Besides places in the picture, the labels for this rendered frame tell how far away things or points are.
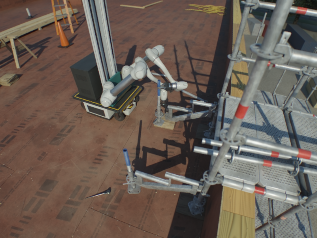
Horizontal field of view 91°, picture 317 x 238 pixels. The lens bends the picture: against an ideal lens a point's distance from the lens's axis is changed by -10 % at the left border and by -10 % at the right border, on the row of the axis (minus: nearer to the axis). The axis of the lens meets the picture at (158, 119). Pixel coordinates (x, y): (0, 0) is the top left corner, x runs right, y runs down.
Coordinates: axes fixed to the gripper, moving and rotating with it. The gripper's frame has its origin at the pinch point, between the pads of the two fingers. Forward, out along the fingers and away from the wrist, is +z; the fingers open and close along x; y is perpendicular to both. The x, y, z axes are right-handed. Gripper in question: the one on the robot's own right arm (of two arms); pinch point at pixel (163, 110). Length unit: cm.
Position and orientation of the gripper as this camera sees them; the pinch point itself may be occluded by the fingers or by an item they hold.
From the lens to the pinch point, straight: 266.1
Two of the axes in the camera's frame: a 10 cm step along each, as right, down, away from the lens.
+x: 7.4, 4.7, -4.8
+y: -6.7, 5.2, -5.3
